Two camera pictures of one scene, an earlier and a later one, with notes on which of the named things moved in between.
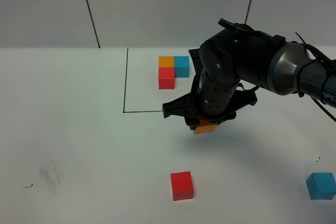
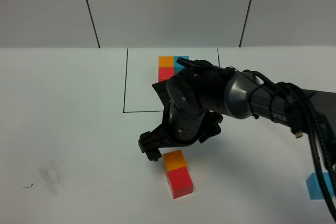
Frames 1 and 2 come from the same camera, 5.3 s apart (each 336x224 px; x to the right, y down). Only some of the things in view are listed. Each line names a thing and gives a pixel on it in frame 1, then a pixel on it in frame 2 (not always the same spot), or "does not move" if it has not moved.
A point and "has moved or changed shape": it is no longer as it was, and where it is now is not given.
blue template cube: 181,66 does not move
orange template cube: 166,61 does not move
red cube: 181,185 has moved or changed shape
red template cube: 166,78 does not move
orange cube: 205,126 has moved or changed shape
